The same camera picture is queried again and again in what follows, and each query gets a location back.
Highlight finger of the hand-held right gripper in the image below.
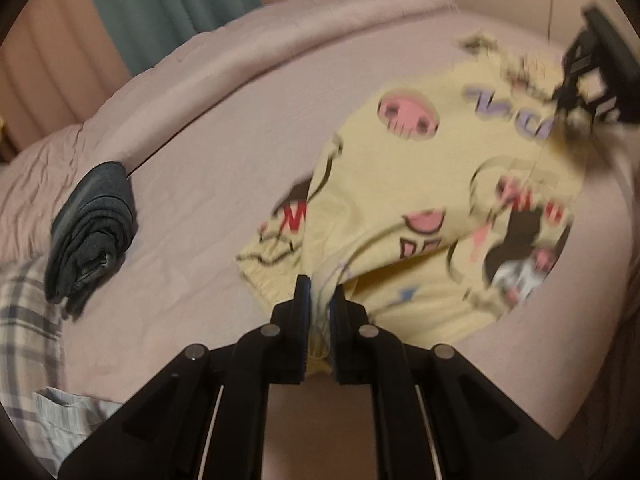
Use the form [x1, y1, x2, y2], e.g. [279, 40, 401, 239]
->
[552, 30, 608, 116]

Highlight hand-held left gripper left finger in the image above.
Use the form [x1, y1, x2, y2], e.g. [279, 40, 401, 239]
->
[57, 275, 313, 480]

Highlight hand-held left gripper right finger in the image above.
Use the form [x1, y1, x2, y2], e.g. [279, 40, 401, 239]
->
[327, 285, 583, 480]

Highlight yellow printed pants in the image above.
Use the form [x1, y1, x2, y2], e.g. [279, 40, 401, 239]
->
[236, 35, 626, 378]

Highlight bed with pink sheet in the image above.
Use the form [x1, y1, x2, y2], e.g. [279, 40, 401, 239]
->
[60, 10, 640, 480]

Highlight folded dark grey garment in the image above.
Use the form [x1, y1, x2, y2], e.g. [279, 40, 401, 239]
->
[44, 161, 139, 320]

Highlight pale striped cloth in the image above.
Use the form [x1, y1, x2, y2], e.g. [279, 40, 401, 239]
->
[32, 385, 125, 437]

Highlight plaid cloth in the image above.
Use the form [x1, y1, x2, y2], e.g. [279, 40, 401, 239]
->
[0, 255, 68, 461]

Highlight pink duvet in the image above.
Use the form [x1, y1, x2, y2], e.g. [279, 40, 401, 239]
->
[0, 0, 461, 263]

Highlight teal curtain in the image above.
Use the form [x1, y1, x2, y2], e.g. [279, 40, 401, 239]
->
[79, 0, 262, 77]

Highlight pink curtain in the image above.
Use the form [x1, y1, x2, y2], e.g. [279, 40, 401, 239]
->
[0, 0, 128, 163]

